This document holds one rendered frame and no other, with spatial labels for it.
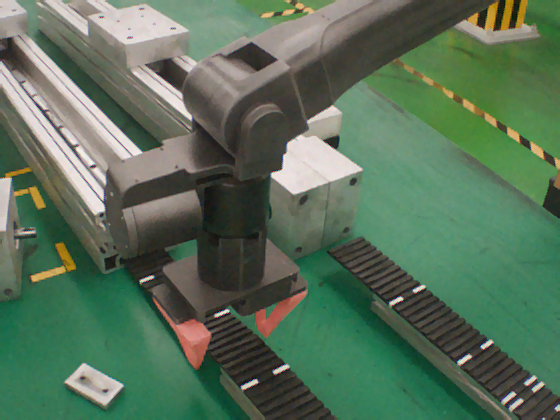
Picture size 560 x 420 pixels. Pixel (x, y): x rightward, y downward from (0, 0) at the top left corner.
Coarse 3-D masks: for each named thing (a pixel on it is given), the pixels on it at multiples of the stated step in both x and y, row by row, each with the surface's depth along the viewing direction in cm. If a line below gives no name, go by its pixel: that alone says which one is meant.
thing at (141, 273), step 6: (168, 258) 77; (150, 264) 76; (156, 264) 76; (162, 264) 76; (168, 264) 76; (132, 270) 75; (138, 270) 75; (144, 270) 75; (150, 270) 75; (156, 270) 75; (162, 270) 75; (138, 276) 74; (144, 276) 74; (150, 276) 74
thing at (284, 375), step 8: (280, 368) 61; (288, 368) 61; (264, 376) 60; (272, 376) 60; (280, 376) 60; (288, 376) 60; (296, 376) 61; (248, 384) 59; (256, 384) 59; (264, 384) 60; (272, 384) 59; (280, 384) 60; (248, 392) 59; (256, 392) 58; (264, 392) 59
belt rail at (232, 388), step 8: (224, 376) 63; (224, 384) 63; (232, 384) 61; (232, 392) 62; (240, 392) 60; (240, 400) 61; (248, 400) 59; (248, 408) 60; (256, 408) 59; (256, 416) 59
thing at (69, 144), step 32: (0, 64) 100; (32, 64) 103; (0, 96) 96; (32, 96) 97; (64, 96) 92; (32, 128) 84; (64, 128) 90; (96, 128) 85; (32, 160) 89; (64, 160) 78; (96, 160) 86; (64, 192) 79; (96, 192) 73; (96, 224) 73; (96, 256) 75
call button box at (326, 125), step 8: (328, 112) 97; (336, 112) 97; (312, 120) 94; (320, 120) 95; (328, 120) 96; (336, 120) 97; (312, 128) 95; (320, 128) 96; (328, 128) 97; (336, 128) 98; (304, 136) 95; (320, 136) 97; (328, 136) 98; (336, 136) 99; (328, 144) 99; (336, 144) 100
